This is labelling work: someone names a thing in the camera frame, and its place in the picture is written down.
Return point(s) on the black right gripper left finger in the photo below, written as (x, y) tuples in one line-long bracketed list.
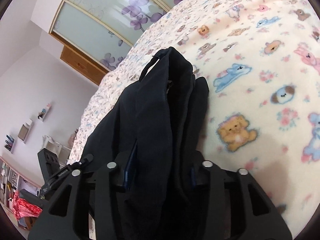
[(78, 193)]

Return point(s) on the white wall shelf with books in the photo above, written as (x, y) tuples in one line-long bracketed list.
[(9, 142)]

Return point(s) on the dark navy pants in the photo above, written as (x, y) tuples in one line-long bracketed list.
[(143, 155)]

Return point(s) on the white wall shelf box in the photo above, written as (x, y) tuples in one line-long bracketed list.
[(42, 114)]

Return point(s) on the floral glass sliding wardrobe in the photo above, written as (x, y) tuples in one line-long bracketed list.
[(98, 34)]

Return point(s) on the red patterned cloth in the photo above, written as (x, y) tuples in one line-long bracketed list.
[(22, 208)]

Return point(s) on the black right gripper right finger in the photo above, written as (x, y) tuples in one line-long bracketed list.
[(231, 205)]

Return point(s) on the white wall shelf with frame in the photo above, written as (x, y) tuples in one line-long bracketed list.
[(25, 130)]

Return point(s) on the white bookshelf unit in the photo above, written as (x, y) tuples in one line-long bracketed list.
[(12, 181)]

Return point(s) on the cartoon animal print fleece blanket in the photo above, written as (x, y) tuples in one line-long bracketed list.
[(261, 62)]

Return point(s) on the white desk shelf unit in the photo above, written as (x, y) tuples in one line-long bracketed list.
[(62, 152)]

